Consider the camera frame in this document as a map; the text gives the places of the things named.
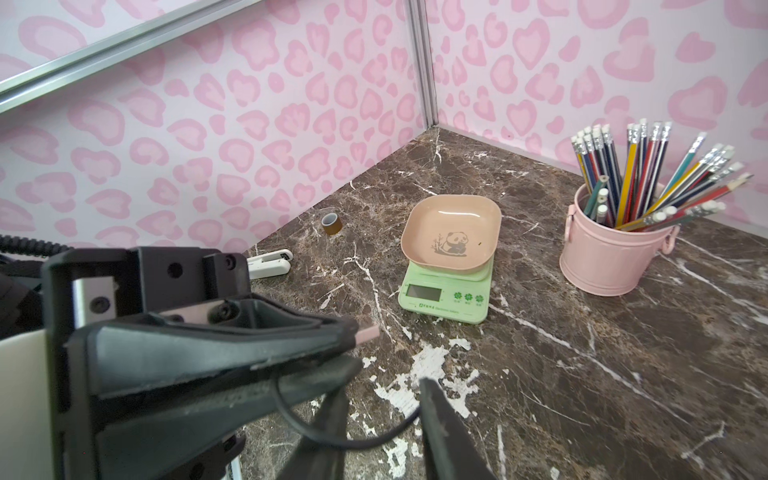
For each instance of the small brown tape roll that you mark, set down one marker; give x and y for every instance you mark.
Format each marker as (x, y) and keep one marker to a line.
(331, 223)

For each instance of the green electronic kitchen scale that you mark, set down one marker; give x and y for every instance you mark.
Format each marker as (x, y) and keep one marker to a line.
(453, 295)

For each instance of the pink metal pencil bucket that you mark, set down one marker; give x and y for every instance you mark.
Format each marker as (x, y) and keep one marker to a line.
(607, 262)

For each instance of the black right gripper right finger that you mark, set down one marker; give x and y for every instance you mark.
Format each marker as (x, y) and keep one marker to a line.
(448, 449)

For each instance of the white plastic clip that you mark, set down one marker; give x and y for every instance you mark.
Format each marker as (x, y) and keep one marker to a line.
(270, 264)

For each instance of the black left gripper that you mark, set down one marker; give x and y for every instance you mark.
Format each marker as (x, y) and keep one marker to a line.
(132, 352)

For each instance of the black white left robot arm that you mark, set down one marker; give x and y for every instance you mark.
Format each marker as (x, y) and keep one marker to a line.
(26, 394)

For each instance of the bundle of coloured pencils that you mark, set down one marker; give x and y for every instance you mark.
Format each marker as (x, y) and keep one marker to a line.
(647, 191)

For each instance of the pink panda scale bowl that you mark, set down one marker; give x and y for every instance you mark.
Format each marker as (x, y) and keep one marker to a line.
(452, 232)

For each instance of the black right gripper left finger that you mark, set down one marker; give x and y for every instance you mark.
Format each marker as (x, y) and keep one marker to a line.
(312, 459)

